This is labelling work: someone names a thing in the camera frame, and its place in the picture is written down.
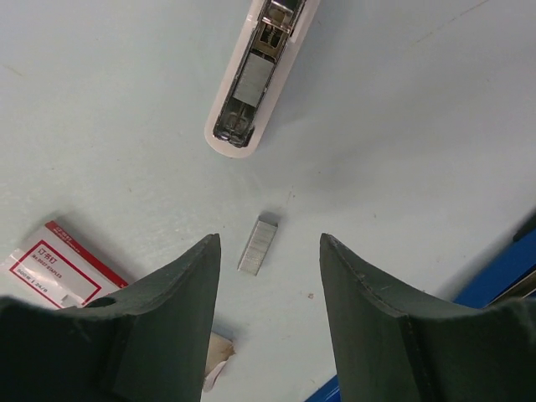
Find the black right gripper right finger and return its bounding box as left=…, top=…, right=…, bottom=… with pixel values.
left=319, top=233, right=536, bottom=402

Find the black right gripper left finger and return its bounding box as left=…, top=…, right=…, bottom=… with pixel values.
left=1, top=234, right=221, bottom=401

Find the red white staple box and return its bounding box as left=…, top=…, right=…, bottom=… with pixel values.
left=1, top=220, right=128, bottom=309

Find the grey staple strip short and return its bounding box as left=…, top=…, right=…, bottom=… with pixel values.
left=237, top=211, right=280, bottom=276

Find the grey staple strip long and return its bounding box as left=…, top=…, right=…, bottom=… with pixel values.
left=232, top=54, right=274, bottom=107

